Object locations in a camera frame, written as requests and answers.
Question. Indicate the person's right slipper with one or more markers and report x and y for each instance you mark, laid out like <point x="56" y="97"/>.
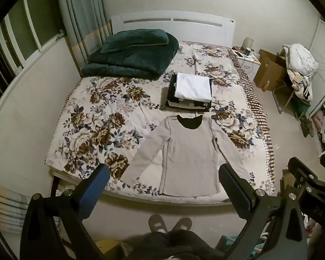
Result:
<point x="182" y="224"/>

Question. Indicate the dark green cup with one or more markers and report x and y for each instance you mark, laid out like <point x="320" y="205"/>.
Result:
<point x="248" y="51"/>

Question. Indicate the person's slipper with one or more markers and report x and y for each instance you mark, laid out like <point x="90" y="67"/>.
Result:
<point x="157" y="223"/>
<point x="182" y="224"/>

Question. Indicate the person's dark fuzzy clothing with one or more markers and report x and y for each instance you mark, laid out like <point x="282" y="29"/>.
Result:
<point x="173" y="246"/>

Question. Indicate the white bed headboard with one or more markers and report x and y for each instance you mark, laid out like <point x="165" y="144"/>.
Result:
<point x="151" y="27"/>

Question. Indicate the dark green pillow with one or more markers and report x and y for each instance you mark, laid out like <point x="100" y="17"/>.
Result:
<point x="135" y="40"/>

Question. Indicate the bed with floral cover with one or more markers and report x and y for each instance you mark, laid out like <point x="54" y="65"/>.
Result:
<point x="103" y="124"/>

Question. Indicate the stack of folded clothes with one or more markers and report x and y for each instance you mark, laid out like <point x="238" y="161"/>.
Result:
<point x="178" y="103"/>

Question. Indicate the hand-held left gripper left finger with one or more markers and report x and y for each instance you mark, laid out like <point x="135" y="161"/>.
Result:
<point x="95" y="187"/>

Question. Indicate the white folded shirt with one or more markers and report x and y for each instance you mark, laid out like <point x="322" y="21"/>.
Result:
<point x="193" y="86"/>

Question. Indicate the pile of white clothes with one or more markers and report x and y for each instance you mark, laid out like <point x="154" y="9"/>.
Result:
<point x="300" y="62"/>

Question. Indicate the brown cardboard box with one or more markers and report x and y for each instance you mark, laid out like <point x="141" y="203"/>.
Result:
<point x="269" y="70"/>

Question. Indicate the grey long-sleeve shirt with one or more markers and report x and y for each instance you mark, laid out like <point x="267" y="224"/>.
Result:
<point x="189" y="157"/>

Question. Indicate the metal frame chair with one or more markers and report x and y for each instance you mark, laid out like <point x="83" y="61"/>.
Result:
<point x="283" y="94"/>

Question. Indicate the window with white frame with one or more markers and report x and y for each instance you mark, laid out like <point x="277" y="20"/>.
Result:
<point x="13" y="48"/>

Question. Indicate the striped folded cloth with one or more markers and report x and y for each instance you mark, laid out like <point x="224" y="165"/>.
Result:
<point x="8" y="208"/>

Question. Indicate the yellow box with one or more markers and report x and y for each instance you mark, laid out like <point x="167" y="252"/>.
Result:
<point x="106" y="249"/>

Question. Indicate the beige table lamp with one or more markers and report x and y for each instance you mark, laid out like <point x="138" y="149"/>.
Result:
<point x="248" y="42"/>

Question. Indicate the white shelf with plush items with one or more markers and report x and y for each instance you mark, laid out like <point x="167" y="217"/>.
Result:
<point x="323" y="130"/>

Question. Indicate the white nightstand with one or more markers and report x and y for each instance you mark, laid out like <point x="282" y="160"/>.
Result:
<point x="249" y="66"/>

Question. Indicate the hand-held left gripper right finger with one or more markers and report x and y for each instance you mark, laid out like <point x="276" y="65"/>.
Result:
<point x="233" y="192"/>

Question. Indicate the pair of dark slippers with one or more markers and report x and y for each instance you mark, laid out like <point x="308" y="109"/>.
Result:
<point x="306" y="126"/>

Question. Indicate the pale green curtain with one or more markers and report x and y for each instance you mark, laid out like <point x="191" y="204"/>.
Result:
<point x="81" y="24"/>

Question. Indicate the dark green folded blanket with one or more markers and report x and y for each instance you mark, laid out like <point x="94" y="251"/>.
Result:
<point x="140" y="62"/>

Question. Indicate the person's left slipper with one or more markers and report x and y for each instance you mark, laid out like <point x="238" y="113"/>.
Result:
<point x="157" y="223"/>

